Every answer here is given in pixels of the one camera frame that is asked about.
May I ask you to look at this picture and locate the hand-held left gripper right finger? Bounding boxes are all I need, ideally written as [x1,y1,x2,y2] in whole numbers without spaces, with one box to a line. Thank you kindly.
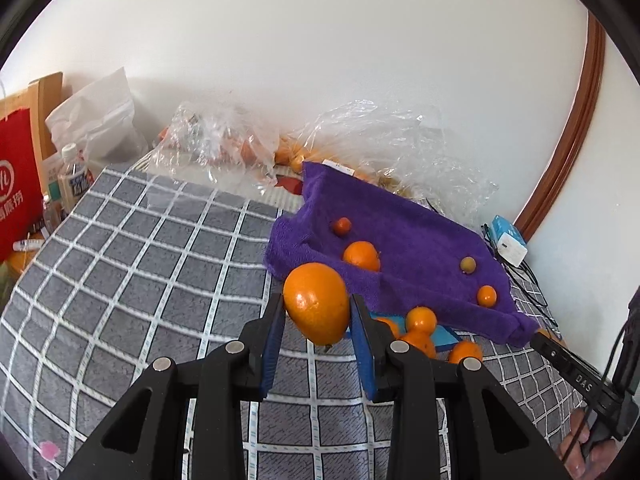
[350,294,571,480]

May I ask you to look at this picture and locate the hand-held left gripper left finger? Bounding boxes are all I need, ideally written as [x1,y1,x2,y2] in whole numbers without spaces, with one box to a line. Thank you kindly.
[60,292,287,480]

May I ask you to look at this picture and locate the large orange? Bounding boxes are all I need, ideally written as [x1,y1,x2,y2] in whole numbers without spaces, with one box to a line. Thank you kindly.
[283,262,352,347]

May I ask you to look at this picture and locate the purple towel covered tray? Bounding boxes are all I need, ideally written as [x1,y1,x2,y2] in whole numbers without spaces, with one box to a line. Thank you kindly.
[263,161,540,347]

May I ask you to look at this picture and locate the person's right hand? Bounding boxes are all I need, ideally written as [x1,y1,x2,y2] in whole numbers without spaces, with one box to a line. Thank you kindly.
[559,407,628,480]

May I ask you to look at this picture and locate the grey checked tablecloth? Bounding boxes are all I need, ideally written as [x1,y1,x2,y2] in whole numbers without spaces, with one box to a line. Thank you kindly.
[0,162,601,480]

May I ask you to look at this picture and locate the blue and white box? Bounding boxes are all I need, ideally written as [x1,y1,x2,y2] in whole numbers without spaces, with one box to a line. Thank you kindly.
[487,215,529,267]

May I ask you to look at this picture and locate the heap of bagged oranges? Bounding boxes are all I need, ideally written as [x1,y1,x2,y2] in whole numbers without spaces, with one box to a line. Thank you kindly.
[240,132,308,176]

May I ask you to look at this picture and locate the crumpled clear plastic bag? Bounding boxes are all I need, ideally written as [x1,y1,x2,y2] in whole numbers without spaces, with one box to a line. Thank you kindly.
[150,101,281,188]

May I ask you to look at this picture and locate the large clear plastic bag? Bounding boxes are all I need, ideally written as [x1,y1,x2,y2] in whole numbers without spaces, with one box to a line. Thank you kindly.
[295,100,501,221]

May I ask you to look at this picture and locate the small clear bottle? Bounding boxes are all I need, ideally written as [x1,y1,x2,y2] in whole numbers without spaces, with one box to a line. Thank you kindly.
[42,195,63,235]

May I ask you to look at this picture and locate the plastic water bottle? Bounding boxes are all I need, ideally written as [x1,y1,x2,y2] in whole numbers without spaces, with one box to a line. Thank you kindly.
[57,143,96,211]

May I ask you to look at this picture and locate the wooden side table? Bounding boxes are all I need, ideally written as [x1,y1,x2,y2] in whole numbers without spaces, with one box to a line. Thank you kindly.
[6,250,42,275]

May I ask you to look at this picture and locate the white plastic bag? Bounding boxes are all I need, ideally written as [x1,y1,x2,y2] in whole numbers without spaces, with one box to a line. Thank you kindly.
[45,67,151,166]

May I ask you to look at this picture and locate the red paper bag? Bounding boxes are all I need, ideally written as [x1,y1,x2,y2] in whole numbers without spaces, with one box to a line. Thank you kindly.
[0,107,46,263]

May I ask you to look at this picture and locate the wooden chair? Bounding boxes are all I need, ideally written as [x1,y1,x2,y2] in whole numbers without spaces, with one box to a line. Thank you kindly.
[0,72,64,161]

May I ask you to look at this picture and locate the black cables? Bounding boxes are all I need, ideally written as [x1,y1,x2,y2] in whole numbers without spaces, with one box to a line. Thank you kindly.
[480,225,559,332]

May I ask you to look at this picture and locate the brown wooden door frame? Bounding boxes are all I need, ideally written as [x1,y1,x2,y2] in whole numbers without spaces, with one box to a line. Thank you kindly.
[514,10,606,241]

